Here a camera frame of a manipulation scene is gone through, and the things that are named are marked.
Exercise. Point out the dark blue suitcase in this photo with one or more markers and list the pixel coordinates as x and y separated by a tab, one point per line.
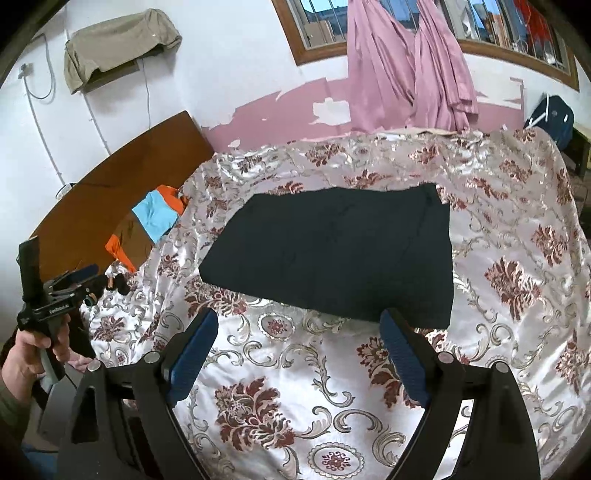
551	117

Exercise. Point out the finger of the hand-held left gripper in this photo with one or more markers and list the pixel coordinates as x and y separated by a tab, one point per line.
85	273

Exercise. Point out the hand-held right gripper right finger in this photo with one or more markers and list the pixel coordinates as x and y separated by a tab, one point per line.
404	355

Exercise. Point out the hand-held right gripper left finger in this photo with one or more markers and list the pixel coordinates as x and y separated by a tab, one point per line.
194	355

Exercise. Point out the orange blue brown garment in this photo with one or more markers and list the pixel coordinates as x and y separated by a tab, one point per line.
154	217

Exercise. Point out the black garment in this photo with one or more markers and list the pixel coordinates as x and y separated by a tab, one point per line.
332	254

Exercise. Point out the white wall socket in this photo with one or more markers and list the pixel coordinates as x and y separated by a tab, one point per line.
25	69

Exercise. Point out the person's left forearm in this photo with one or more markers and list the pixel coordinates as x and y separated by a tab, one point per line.
10	410

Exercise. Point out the red hanging garment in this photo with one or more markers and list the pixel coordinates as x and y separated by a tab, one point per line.
535	18

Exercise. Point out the floral satin bedspread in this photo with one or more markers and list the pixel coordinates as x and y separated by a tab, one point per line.
508	221

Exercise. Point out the covered wall air conditioner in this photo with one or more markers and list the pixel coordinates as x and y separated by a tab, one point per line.
120	44

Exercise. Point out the wooden headboard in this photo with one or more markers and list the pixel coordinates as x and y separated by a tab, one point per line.
115	175

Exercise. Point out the person's left hand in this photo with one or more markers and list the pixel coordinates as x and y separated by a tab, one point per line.
21	360

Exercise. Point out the small dark object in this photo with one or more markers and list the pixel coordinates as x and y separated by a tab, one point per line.
121	284

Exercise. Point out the pink curtain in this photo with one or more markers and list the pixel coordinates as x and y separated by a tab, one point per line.
376	69
443	69

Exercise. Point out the wooden framed window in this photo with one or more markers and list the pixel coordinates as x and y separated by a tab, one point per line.
323	23

